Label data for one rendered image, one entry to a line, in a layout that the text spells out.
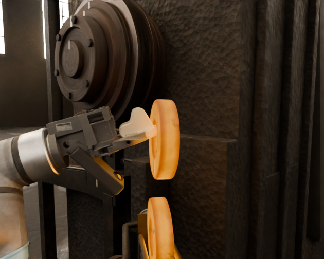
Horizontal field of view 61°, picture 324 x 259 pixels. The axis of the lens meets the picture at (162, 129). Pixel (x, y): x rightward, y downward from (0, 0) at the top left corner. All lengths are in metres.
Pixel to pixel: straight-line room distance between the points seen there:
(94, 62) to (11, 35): 10.74
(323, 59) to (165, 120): 1.06
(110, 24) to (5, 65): 10.49
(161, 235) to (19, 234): 0.23
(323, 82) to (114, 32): 0.96
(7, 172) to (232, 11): 0.66
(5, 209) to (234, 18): 0.68
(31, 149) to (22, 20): 11.36
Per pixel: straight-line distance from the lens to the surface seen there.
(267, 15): 0.87
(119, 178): 0.53
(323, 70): 1.43
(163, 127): 0.46
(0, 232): 0.48
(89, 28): 0.89
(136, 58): 0.83
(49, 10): 8.33
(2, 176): 0.52
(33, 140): 0.51
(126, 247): 0.82
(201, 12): 0.89
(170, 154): 0.46
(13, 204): 0.51
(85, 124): 0.49
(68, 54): 0.99
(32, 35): 11.81
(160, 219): 0.53
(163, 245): 0.52
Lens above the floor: 0.98
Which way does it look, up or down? 6 degrees down
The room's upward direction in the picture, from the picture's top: straight up
